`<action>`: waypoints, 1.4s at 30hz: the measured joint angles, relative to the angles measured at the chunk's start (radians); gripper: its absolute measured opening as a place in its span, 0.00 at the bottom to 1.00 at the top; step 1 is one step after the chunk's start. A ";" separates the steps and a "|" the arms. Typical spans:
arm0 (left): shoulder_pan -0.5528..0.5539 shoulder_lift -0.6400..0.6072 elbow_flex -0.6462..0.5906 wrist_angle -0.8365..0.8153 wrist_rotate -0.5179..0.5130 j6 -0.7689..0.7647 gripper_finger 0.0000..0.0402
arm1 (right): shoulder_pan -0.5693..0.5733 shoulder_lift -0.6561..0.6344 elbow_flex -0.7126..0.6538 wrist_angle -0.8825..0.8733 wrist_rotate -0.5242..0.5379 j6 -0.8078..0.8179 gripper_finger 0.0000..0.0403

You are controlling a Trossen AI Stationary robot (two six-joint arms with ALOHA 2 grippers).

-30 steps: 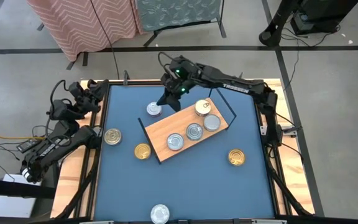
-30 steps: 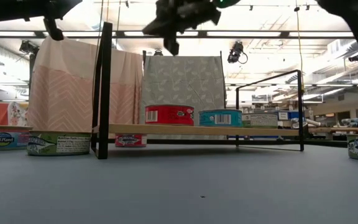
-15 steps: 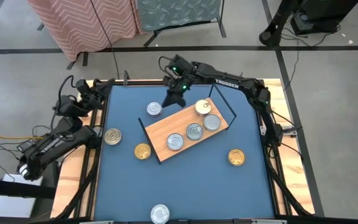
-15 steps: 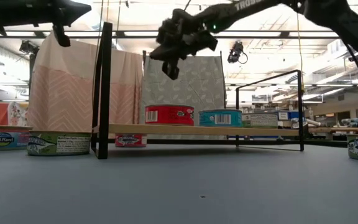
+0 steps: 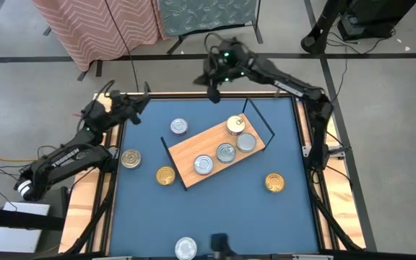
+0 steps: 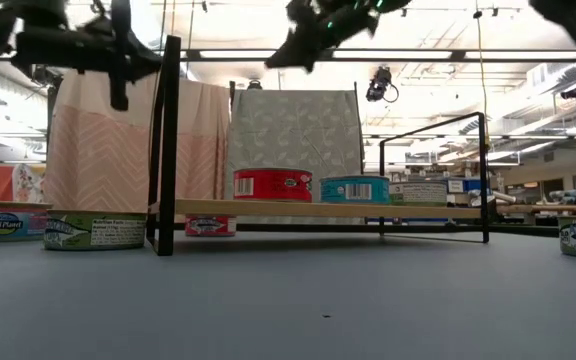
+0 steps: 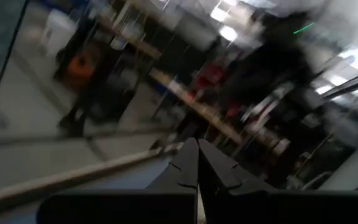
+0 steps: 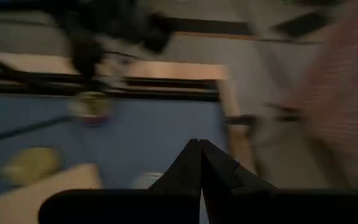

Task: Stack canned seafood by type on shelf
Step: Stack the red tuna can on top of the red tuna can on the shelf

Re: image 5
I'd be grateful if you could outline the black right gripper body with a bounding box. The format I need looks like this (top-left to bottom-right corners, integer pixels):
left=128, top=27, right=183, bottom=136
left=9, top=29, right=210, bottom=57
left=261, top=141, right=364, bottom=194
left=204, top=35, right=254, bottom=104

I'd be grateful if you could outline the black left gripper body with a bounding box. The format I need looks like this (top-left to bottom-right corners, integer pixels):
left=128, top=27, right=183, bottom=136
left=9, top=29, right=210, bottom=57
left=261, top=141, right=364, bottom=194
left=110, top=90, right=142, bottom=126

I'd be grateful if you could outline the pull-tab can blue red label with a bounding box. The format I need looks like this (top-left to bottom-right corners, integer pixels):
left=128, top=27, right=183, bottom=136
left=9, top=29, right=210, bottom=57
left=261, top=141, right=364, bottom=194
left=225, top=115, right=246, bottom=137

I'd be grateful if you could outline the silver can white green label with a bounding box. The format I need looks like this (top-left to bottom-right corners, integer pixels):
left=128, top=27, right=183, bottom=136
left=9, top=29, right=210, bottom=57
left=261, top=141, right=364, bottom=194
left=235, top=132, right=257, bottom=154

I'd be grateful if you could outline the silver can teal label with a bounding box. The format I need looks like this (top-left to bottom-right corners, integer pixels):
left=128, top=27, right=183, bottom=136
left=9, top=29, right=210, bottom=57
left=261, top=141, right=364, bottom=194
left=215, top=142, right=237, bottom=164

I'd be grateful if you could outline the silver can red label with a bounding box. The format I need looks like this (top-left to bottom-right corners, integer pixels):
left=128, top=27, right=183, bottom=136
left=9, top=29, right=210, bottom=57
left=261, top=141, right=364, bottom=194
left=193, top=154, right=215, bottom=176

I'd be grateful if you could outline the black metal cloth rack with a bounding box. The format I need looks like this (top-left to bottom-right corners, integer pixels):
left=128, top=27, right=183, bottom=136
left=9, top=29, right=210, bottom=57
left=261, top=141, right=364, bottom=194
left=166, top=0, right=264, bottom=55
left=43, top=27, right=103, bottom=82

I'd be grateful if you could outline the small silver can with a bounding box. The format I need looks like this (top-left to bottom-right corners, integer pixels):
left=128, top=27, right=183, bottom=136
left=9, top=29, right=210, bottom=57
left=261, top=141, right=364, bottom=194
left=170, top=118, right=189, bottom=137

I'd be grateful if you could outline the green leaf-print cloth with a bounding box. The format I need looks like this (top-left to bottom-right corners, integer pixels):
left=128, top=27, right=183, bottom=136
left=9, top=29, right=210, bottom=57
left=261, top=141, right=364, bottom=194
left=157, top=0, right=258, bottom=38

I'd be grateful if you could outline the beige-lid can blue pink label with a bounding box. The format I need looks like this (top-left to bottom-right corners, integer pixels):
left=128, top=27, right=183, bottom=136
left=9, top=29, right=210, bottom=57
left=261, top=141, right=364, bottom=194
left=121, top=148, right=142, bottom=170

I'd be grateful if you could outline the gold lid can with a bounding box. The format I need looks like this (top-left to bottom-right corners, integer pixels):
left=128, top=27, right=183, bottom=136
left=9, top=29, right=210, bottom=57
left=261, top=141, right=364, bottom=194
left=155, top=165, right=176, bottom=187
left=264, top=172, right=286, bottom=194

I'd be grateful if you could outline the pink chevron cloth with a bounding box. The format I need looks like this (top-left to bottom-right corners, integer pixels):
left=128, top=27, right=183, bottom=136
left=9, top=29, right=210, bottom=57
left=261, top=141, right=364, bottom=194
left=30, top=0, right=165, bottom=72

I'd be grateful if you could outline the black tower stand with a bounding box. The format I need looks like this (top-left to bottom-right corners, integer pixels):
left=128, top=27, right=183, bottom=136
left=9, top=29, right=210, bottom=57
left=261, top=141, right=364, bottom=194
left=300, top=0, right=350, bottom=54

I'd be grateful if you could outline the black computer case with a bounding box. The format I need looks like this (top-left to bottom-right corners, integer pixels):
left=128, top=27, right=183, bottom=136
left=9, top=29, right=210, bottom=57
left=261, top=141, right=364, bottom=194
left=337, top=0, right=416, bottom=41

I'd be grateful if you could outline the silver can Bumble Bee label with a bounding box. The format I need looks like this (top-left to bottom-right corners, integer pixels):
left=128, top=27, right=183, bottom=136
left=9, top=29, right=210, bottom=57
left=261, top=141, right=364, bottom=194
left=174, top=236, right=198, bottom=260

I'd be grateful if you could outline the black beam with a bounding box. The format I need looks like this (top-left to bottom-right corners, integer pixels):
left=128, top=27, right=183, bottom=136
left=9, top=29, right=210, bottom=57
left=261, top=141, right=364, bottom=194
left=0, top=205, right=66, bottom=232

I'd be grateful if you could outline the white flat box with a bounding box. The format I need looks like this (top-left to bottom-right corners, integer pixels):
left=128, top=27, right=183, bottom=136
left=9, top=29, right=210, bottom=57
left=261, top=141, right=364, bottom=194
left=0, top=201, right=51, bottom=254

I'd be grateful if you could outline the black aluminium table frame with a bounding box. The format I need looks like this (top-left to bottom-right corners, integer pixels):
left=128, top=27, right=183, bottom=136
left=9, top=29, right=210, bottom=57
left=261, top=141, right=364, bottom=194
left=61, top=82, right=367, bottom=260

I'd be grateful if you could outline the wooden shelf black wire frame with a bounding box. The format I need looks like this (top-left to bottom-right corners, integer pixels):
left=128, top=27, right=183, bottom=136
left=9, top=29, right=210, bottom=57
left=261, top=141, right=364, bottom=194
left=160, top=97, right=276, bottom=191

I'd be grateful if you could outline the thin black hanging cable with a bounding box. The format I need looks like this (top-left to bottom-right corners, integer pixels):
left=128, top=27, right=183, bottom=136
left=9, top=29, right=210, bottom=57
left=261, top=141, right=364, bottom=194
left=103, top=0, right=140, bottom=93

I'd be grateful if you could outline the yellow floor cable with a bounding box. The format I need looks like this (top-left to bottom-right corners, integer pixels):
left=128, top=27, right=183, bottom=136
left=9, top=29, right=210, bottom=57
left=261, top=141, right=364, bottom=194
left=0, top=151, right=39, bottom=163

